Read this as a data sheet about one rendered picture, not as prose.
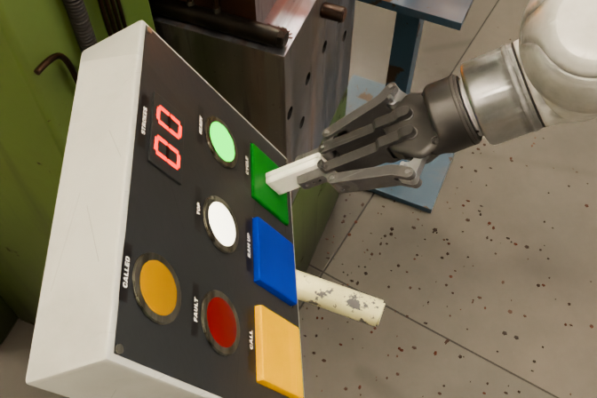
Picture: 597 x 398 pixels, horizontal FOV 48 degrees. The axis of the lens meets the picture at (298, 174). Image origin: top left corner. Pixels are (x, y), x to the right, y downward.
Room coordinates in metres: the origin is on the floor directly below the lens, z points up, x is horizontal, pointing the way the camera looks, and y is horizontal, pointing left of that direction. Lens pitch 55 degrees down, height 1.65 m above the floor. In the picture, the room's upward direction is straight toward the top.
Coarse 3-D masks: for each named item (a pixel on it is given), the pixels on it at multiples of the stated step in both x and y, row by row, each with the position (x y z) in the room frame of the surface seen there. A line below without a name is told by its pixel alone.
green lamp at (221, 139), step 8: (216, 128) 0.44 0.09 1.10; (224, 128) 0.46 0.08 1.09; (216, 136) 0.43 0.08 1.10; (224, 136) 0.44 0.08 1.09; (216, 144) 0.42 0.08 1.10; (224, 144) 0.43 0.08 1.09; (232, 144) 0.44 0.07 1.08; (224, 152) 0.42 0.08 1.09; (232, 152) 0.43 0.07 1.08; (232, 160) 0.42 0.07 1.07
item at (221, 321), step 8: (216, 304) 0.25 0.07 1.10; (224, 304) 0.25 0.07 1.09; (208, 312) 0.24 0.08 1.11; (216, 312) 0.24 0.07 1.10; (224, 312) 0.25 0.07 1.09; (232, 312) 0.25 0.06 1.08; (208, 320) 0.23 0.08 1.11; (216, 320) 0.23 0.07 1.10; (224, 320) 0.24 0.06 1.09; (232, 320) 0.24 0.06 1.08; (216, 328) 0.23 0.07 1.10; (224, 328) 0.23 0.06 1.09; (232, 328) 0.24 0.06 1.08; (216, 336) 0.22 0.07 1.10; (224, 336) 0.22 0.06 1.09; (232, 336) 0.23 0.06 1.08; (224, 344) 0.22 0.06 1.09; (232, 344) 0.22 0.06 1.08
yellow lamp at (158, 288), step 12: (156, 264) 0.25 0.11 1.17; (144, 276) 0.23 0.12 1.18; (156, 276) 0.24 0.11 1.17; (168, 276) 0.25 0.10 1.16; (144, 288) 0.23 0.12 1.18; (156, 288) 0.23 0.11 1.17; (168, 288) 0.24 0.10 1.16; (156, 300) 0.22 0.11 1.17; (168, 300) 0.23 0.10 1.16; (156, 312) 0.21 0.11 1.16; (168, 312) 0.22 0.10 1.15
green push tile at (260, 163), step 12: (252, 144) 0.47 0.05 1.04; (252, 156) 0.45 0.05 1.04; (264, 156) 0.47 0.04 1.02; (252, 168) 0.44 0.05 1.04; (264, 168) 0.45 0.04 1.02; (276, 168) 0.47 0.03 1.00; (252, 180) 0.42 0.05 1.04; (264, 180) 0.43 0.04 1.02; (252, 192) 0.41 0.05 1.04; (264, 192) 0.42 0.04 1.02; (264, 204) 0.40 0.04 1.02; (276, 204) 0.42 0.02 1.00; (276, 216) 0.40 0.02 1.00; (288, 216) 0.41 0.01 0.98
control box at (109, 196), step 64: (128, 64) 0.44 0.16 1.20; (128, 128) 0.36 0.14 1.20; (192, 128) 0.42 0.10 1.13; (64, 192) 0.32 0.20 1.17; (128, 192) 0.30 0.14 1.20; (192, 192) 0.35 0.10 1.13; (64, 256) 0.26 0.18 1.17; (128, 256) 0.25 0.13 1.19; (192, 256) 0.28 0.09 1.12; (64, 320) 0.20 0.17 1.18; (128, 320) 0.20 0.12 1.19; (192, 320) 0.22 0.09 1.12; (64, 384) 0.16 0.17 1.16; (128, 384) 0.16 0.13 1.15; (192, 384) 0.17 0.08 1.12; (256, 384) 0.20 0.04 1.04
